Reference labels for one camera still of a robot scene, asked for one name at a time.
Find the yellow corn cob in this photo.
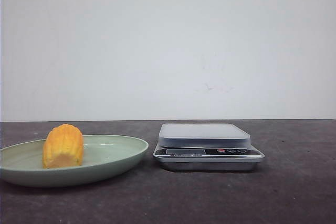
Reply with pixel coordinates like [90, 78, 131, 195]
[42, 124, 84, 168]

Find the silver digital kitchen scale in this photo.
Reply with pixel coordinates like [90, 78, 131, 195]
[153, 123, 265, 171]

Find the green shallow plate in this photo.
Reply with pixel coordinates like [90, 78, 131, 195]
[1, 135, 149, 188]

